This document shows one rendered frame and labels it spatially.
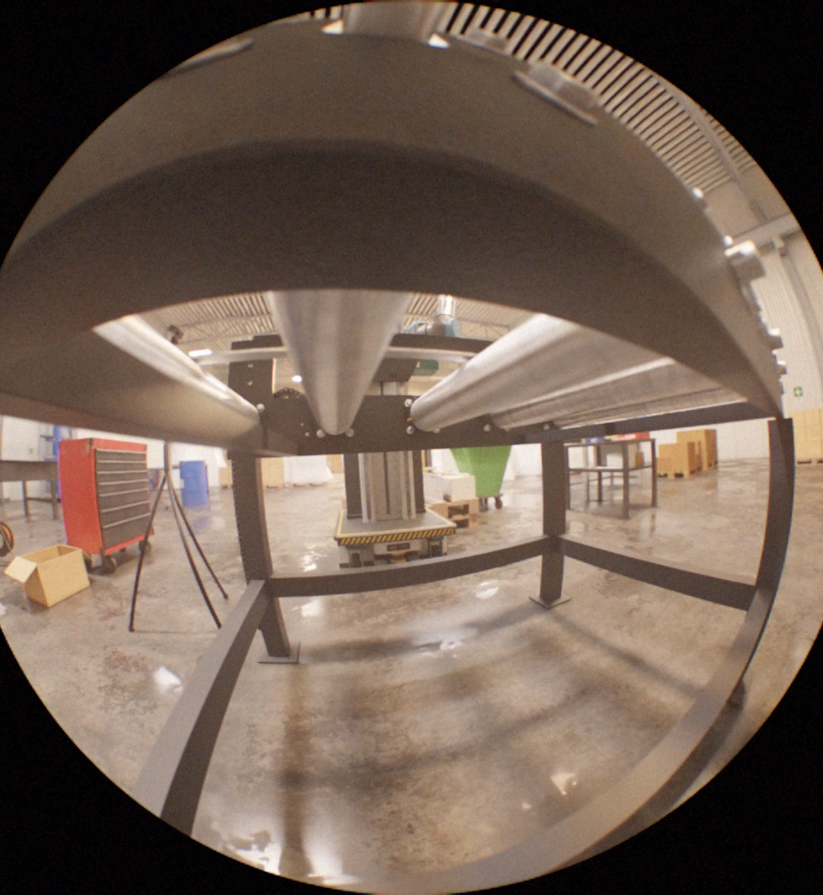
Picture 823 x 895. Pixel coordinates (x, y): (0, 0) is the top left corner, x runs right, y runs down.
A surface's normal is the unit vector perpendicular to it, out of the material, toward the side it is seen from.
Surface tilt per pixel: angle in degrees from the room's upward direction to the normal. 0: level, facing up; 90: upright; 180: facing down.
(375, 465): 90
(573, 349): 121
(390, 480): 90
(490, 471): 101
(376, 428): 90
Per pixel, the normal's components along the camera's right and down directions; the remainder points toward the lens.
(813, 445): -0.98, 0.05
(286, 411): 0.25, -0.05
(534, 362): -0.85, 0.47
